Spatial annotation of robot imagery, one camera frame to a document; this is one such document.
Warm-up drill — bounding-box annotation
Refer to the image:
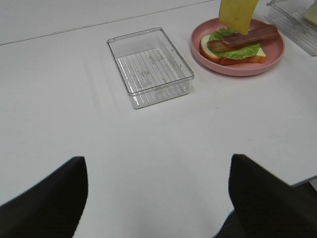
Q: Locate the left clear plastic tray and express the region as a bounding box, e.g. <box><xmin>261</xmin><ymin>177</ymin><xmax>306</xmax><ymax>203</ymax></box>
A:
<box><xmin>106</xmin><ymin>27</ymin><xmax>194</xmax><ymax>109</ymax></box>

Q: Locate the pink round plate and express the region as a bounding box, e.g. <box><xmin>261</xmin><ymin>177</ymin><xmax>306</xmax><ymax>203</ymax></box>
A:
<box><xmin>191</xmin><ymin>18</ymin><xmax>285</xmax><ymax>76</ymax></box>

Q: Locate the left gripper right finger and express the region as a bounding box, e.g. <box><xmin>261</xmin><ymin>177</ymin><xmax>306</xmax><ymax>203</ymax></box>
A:
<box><xmin>217</xmin><ymin>154</ymin><xmax>317</xmax><ymax>238</ymax></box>

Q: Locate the dark brown bacon strip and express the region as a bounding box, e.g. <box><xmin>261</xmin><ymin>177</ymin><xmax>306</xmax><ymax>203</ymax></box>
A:
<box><xmin>207</xmin><ymin>39</ymin><xmax>261</xmax><ymax>53</ymax></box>

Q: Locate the pink bacon strip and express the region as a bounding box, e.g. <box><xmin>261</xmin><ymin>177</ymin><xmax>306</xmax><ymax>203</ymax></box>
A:
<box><xmin>221</xmin><ymin>24</ymin><xmax>278</xmax><ymax>48</ymax></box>

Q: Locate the right clear plastic tray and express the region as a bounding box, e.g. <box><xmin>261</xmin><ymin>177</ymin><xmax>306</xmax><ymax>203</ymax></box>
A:
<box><xmin>265</xmin><ymin>0</ymin><xmax>317</xmax><ymax>57</ymax></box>

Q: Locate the bread slice from tray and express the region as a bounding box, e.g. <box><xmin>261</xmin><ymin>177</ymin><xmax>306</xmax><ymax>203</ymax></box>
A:
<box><xmin>199</xmin><ymin>35</ymin><xmax>266</xmax><ymax>65</ymax></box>

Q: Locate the clear plastic tray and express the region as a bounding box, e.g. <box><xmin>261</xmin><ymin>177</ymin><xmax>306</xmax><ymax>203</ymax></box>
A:
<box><xmin>265</xmin><ymin>0</ymin><xmax>317</xmax><ymax>57</ymax></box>
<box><xmin>106</xmin><ymin>27</ymin><xmax>194</xmax><ymax>109</ymax></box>

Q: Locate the bread slice in right tray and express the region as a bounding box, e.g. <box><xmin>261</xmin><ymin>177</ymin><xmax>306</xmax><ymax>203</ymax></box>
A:
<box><xmin>303</xmin><ymin>1</ymin><xmax>317</xmax><ymax>26</ymax></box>

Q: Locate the green lettuce leaf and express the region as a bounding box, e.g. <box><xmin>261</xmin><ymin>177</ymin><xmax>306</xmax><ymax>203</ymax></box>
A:
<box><xmin>203</xmin><ymin>28</ymin><xmax>265</xmax><ymax>60</ymax></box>

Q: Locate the yellow cheese slice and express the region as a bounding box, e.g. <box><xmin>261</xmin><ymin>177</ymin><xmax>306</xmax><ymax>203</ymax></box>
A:
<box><xmin>218</xmin><ymin>0</ymin><xmax>259</xmax><ymax>35</ymax></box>

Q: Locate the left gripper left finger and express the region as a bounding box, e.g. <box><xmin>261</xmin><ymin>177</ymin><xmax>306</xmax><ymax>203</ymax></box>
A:
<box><xmin>0</xmin><ymin>156</ymin><xmax>88</xmax><ymax>238</ymax></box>

